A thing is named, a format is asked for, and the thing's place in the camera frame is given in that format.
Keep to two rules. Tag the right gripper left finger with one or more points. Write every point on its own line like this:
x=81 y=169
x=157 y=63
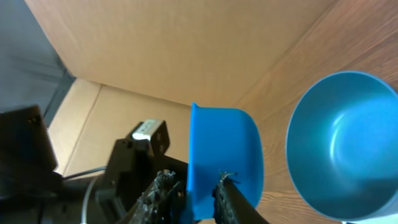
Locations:
x=164 y=201

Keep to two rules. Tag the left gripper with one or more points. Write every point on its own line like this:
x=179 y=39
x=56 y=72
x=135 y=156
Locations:
x=131 y=168

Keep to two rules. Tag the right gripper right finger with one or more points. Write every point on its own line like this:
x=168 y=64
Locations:
x=231 y=206

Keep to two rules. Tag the blue plastic scoop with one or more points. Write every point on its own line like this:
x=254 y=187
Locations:
x=222 y=140

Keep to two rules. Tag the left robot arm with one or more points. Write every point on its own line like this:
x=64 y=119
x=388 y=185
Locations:
x=31 y=189

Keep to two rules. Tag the teal metal bowl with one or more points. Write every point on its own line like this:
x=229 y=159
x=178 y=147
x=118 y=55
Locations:
x=341 y=147

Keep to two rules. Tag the white kitchen scale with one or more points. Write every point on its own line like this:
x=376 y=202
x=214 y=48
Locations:
x=389 y=219

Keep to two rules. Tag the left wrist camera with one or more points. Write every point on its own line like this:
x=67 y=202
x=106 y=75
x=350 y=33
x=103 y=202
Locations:
x=147 y=129

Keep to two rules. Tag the cardboard box wall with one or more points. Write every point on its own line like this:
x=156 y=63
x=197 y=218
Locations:
x=137 y=60

